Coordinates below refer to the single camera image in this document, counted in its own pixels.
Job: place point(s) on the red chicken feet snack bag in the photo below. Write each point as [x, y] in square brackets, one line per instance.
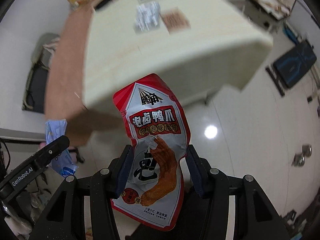
[155, 122]

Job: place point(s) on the black blue bench pad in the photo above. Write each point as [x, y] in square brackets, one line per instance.
[292, 66]

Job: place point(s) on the grey folding chair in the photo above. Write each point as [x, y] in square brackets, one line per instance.
[35, 87]

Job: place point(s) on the striped cream tablecloth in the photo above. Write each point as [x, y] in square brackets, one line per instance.
[221, 47]

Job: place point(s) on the silver foil blister pack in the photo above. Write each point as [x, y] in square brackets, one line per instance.
[147, 17]

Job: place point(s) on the metal dumbbell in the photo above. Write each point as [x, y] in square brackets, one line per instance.
[299, 158]

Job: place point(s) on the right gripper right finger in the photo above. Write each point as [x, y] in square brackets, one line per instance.
[255, 216]

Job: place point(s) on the brown printed packet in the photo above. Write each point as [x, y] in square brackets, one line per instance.
[174, 20]

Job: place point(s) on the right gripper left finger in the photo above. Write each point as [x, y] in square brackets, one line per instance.
[64, 215]

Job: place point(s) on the blue patterned tissue pack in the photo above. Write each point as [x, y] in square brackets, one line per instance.
[55, 137]

